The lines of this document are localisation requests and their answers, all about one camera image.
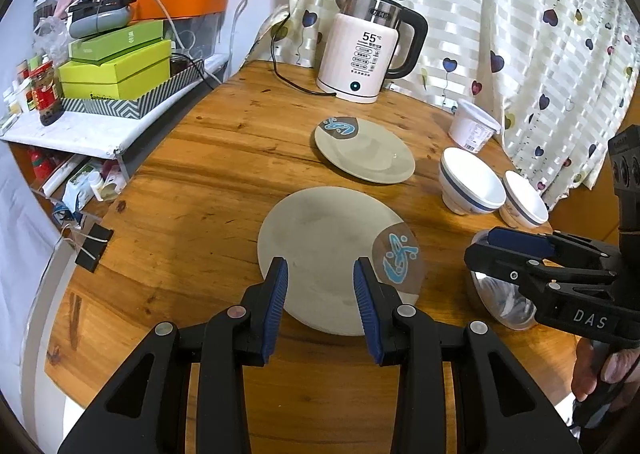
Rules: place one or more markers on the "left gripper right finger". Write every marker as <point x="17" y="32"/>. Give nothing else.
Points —
<point x="459" y="387"/>

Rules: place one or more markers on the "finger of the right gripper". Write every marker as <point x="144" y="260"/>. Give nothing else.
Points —
<point x="531" y="274"/>
<point x="555" y="245"/>

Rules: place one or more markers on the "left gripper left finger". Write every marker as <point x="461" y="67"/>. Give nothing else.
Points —
<point x="142" y="408"/>

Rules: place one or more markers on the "small white blue-striped bowl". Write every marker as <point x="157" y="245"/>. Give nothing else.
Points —
<point x="523" y="206"/>

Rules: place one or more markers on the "stainless steel bowl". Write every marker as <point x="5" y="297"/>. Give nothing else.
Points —
<point x="493" y="285"/>

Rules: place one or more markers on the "large white blue-striped bowl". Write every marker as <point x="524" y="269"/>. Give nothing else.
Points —
<point x="469" y="186"/>

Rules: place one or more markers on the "green plate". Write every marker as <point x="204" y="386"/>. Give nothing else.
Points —
<point x="321" y="232"/>
<point x="364" y="150"/>

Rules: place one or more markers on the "right hand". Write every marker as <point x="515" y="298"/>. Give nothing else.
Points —
<point x="615" y="368"/>

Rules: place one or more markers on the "white plastic tub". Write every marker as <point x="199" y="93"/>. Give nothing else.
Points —
<point x="471" y="128"/>

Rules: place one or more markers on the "black binder clip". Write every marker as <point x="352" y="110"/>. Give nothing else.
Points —
<point x="88" y="246"/>

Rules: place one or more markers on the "heart pattern curtain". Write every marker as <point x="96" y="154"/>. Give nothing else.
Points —
<point x="559" y="75"/>

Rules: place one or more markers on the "white electric kettle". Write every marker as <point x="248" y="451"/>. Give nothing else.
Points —
<point x="360" y="47"/>

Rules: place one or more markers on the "white side shelf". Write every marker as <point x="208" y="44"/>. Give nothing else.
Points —
<point x="126" y="141"/>

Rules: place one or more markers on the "chevron pattern tray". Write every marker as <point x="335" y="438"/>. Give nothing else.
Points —
<point x="143" y="105"/>

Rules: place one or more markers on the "red label jar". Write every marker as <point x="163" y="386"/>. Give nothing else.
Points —
<point x="45" y="89"/>

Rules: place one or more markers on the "lime green box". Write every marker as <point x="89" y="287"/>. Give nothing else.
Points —
<point x="126" y="77"/>

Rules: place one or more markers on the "dark green box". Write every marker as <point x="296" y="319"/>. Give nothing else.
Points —
<point x="108" y="46"/>

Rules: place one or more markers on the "grey glasses case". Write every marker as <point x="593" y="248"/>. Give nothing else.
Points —
<point x="99" y="23"/>

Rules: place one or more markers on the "orange lid storage bin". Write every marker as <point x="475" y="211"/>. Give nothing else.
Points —
<point x="192" y="25"/>

